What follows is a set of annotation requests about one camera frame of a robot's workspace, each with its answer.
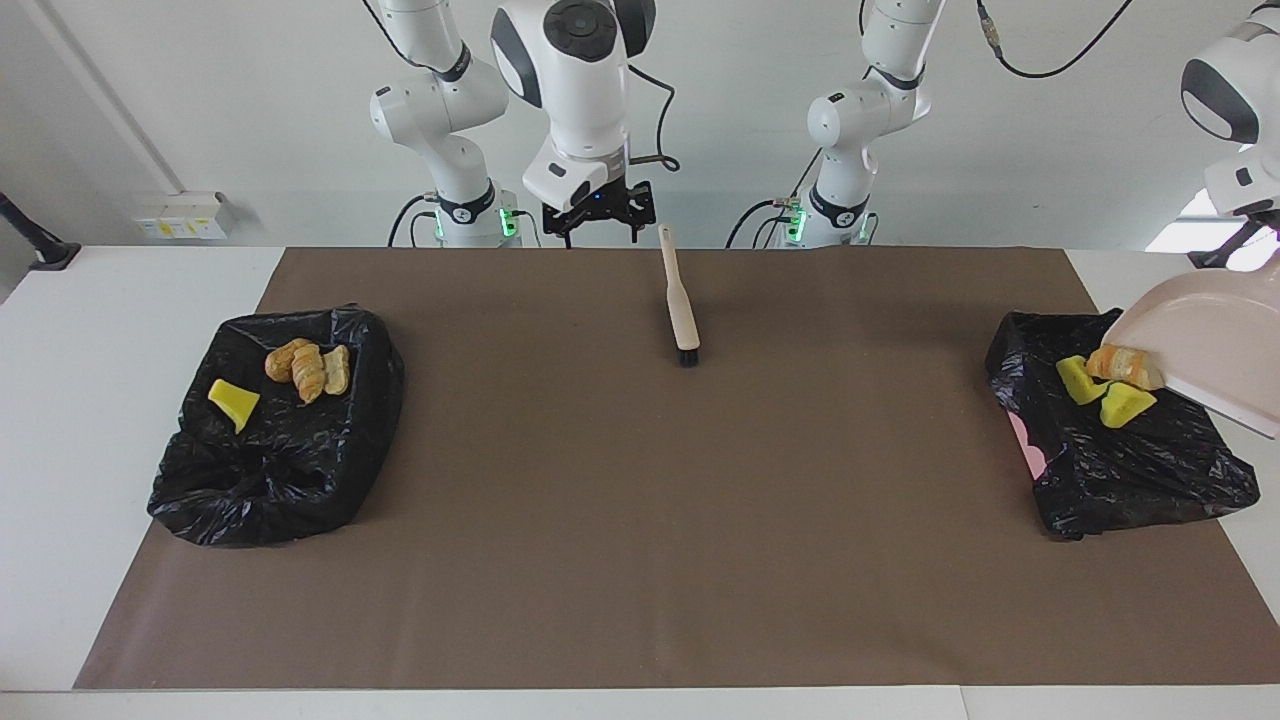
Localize yellow sponge chunk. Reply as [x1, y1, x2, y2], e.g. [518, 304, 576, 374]
[1099, 383, 1159, 430]

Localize beige plastic dustpan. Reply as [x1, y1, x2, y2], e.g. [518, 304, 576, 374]
[1103, 270, 1280, 439]

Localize bin lined with black bag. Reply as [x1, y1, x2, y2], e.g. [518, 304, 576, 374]
[147, 305, 407, 548]

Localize yellow sponge wedge green edge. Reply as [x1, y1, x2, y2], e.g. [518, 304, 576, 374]
[207, 378, 261, 434]

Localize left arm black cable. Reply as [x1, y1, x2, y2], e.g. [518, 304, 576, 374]
[975, 0, 1136, 80]

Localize white wall socket box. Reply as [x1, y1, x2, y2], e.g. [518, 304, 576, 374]
[133, 192, 233, 241]

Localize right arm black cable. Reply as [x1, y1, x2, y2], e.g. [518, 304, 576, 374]
[626, 64, 682, 174]

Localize right black garbage bag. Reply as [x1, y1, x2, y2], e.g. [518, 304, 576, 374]
[985, 308, 1261, 541]

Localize striped toy croissant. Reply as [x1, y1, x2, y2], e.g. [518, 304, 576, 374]
[291, 344, 328, 405]
[1086, 345, 1166, 391]

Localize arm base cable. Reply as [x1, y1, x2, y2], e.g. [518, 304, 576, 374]
[388, 193, 441, 249]
[725, 195, 806, 249]

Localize brown bread roll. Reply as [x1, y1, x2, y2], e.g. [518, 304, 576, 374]
[264, 338, 313, 384]

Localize notched yellow sponge piece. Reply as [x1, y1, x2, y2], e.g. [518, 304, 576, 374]
[1055, 355, 1109, 407]

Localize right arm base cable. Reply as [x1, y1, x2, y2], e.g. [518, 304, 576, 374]
[388, 193, 441, 249]

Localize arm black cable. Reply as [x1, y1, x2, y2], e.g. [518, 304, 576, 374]
[975, 0, 1136, 80]
[626, 64, 682, 174]

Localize beige hand brush black bristles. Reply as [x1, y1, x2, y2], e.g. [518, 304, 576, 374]
[659, 224, 703, 367]

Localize left arm base cable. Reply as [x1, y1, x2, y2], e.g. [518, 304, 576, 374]
[725, 195, 806, 249]

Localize brown paper table mat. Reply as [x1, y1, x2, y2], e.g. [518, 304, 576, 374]
[73, 246, 1280, 691]

